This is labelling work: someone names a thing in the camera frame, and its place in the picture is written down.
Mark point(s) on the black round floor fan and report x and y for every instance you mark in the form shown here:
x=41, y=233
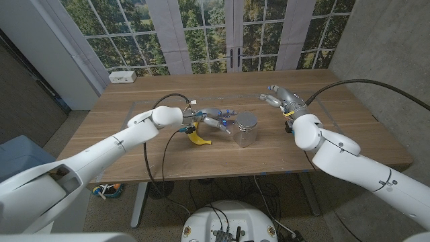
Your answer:
x=159, y=190

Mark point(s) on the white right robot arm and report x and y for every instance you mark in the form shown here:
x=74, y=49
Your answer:
x=352, y=161

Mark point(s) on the printed window backdrop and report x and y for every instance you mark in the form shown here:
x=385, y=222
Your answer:
x=201, y=33

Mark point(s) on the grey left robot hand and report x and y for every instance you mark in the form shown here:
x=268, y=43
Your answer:
x=208, y=116

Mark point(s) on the colourful sneaker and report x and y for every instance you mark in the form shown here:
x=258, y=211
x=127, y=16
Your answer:
x=108, y=191

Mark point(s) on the white table leg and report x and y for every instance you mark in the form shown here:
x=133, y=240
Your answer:
x=137, y=208

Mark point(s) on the blue grey storage bin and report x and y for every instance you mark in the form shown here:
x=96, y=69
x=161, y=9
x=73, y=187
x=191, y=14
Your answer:
x=20, y=154

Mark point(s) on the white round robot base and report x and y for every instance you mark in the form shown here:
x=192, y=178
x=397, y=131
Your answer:
x=228, y=218

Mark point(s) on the yellow toy banana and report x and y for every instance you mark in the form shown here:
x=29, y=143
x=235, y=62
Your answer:
x=198, y=139

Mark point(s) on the white power outlet box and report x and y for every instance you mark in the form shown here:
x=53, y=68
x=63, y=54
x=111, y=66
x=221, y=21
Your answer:
x=122, y=77

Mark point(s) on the white robot torso edge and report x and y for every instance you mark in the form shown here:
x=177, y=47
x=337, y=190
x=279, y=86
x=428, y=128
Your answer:
x=67, y=238

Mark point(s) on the clear plastic jar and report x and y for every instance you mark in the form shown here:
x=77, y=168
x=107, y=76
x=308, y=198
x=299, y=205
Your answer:
x=245, y=138

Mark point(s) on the grey table leg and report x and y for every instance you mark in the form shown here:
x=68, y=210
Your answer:
x=310, y=198

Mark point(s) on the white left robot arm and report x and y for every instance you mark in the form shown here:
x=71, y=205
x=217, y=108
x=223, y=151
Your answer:
x=100, y=151

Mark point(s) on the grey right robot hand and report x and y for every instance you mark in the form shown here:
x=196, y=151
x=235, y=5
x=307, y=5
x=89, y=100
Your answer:
x=290, y=101

